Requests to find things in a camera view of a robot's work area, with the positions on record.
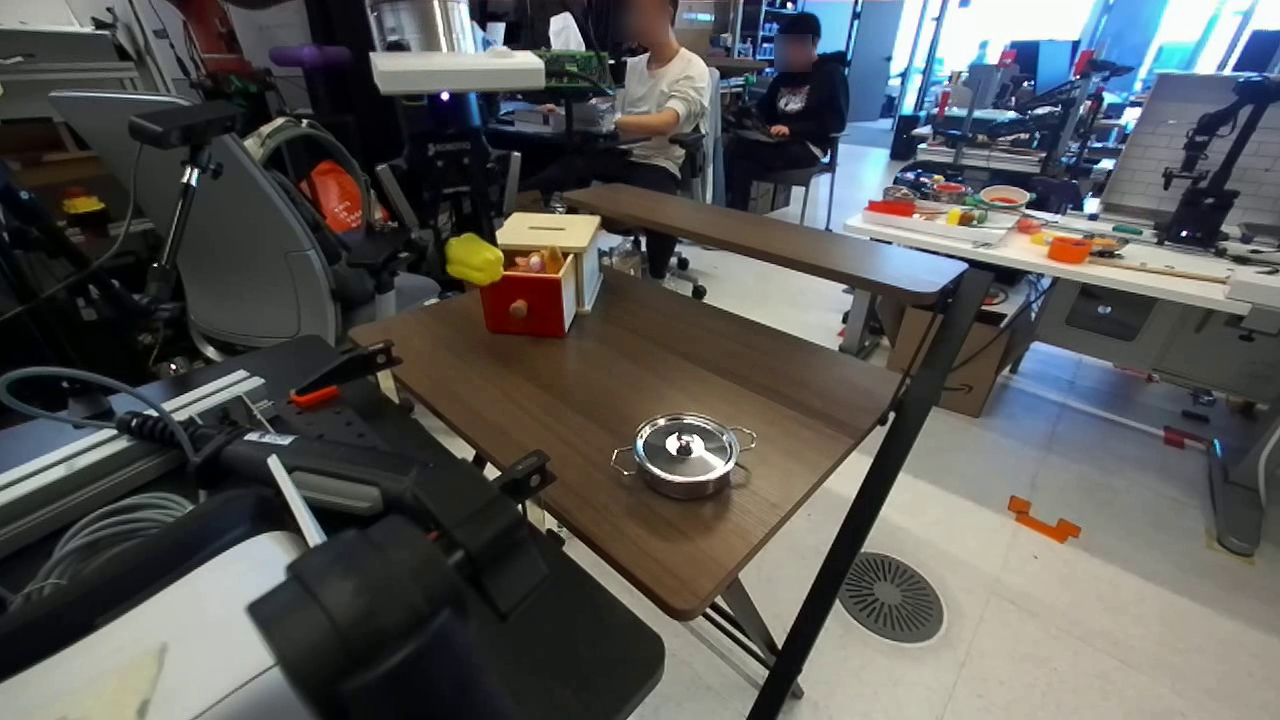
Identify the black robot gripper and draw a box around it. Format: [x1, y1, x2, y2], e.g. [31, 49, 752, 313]
[377, 92, 524, 257]

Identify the yellow toy pepper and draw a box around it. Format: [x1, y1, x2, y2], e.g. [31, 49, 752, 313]
[444, 231, 504, 289]

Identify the black robot arm in background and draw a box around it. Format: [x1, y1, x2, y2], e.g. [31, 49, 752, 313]
[1156, 76, 1280, 247]

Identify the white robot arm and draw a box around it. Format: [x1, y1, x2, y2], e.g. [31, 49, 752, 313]
[364, 0, 544, 236]

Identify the red wooden box light lid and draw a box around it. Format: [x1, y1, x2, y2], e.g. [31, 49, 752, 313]
[482, 212, 603, 335]

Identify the grey exercise machine orange disc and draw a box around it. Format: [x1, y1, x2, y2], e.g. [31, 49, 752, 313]
[128, 106, 444, 351]

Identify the person in white shirt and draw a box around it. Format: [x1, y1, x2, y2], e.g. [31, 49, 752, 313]
[587, 0, 712, 192]

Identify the black clamp with red tip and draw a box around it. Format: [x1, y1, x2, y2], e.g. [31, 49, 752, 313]
[290, 343, 402, 414]

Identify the dark wooden raised shelf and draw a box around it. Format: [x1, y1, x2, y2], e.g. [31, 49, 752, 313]
[566, 186, 969, 300]

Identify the small silver pot with lid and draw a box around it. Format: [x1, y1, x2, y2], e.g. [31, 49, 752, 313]
[611, 414, 757, 501]

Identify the person in black hoodie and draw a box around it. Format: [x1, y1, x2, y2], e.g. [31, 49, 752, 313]
[725, 11, 850, 208]

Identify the black metal table leg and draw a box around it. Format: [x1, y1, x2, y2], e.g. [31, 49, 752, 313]
[749, 267, 993, 720]

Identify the round floor drain grate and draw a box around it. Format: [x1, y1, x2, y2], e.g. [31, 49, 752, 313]
[842, 554, 944, 643]

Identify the white background work table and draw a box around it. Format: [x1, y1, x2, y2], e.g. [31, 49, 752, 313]
[850, 199, 1280, 558]

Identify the black camera mount foreground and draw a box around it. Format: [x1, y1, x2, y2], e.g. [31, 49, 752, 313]
[216, 441, 666, 720]

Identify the orange plastic bracket on floor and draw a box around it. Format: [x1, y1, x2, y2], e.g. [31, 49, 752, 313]
[1009, 498, 1084, 544]

